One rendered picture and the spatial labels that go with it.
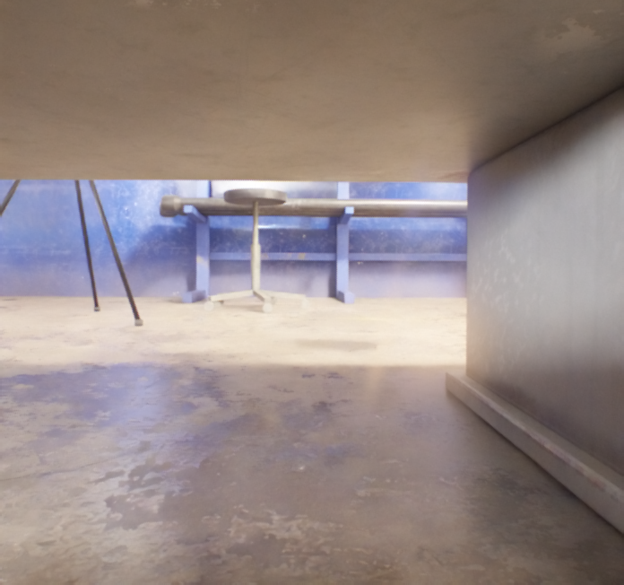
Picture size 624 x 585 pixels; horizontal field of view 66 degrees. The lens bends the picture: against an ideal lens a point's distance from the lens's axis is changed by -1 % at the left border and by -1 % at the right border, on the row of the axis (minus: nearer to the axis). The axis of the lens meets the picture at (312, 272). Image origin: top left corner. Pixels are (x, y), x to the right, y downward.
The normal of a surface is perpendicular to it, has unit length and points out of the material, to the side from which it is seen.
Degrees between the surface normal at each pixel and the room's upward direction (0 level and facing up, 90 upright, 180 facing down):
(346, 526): 0
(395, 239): 90
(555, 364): 90
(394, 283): 90
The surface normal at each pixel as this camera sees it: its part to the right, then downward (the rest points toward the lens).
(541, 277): -1.00, 0.00
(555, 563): 0.00, -1.00
